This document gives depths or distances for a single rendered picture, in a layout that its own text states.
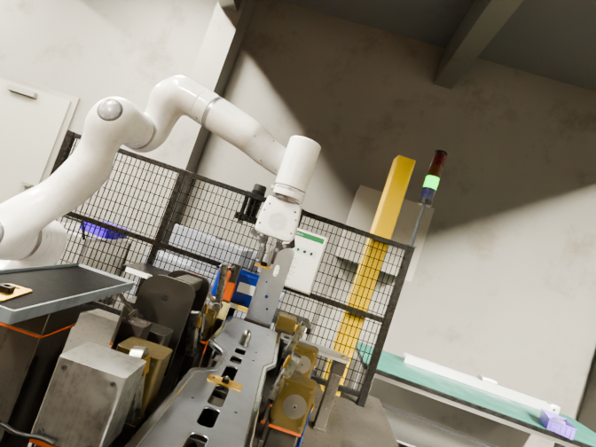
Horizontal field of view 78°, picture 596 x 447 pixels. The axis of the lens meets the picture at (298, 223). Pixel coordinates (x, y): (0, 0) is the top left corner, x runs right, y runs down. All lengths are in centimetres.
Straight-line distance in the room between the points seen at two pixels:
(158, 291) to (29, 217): 34
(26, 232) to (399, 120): 388
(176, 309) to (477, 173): 392
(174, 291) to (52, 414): 40
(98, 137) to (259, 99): 355
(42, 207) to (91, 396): 57
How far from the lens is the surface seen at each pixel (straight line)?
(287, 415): 102
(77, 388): 64
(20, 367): 80
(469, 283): 438
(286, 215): 92
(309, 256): 191
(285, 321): 164
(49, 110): 533
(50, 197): 108
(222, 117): 98
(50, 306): 68
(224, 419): 83
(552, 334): 482
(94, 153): 105
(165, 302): 97
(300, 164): 92
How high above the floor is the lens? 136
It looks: 3 degrees up
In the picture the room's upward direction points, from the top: 19 degrees clockwise
